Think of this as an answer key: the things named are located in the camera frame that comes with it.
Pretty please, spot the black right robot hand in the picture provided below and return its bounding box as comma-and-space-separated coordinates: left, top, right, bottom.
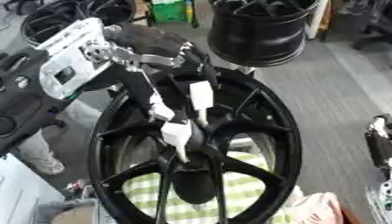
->
362, 114, 392, 178

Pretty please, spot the black wheel rim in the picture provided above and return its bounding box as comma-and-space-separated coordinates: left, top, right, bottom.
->
19, 0, 138, 47
206, 0, 322, 68

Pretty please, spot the white board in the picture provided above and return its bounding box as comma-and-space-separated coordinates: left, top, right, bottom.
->
0, 153, 67, 224

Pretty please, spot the black office chair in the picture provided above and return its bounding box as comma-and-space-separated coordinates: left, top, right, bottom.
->
350, 0, 392, 51

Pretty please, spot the person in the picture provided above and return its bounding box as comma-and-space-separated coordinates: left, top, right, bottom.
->
15, 99, 112, 177

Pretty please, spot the green box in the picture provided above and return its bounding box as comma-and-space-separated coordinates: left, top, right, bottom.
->
148, 0, 190, 25

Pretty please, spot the white pin with thin stem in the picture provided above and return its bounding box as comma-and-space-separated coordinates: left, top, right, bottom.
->
188, 80, 216, 128
159, 120, 195, 164

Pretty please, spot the black spoked wheel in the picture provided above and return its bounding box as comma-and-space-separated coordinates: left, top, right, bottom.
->
87, 66, 305, 224

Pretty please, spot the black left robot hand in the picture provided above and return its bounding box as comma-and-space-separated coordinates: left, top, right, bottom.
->
102, 22, 222, 123

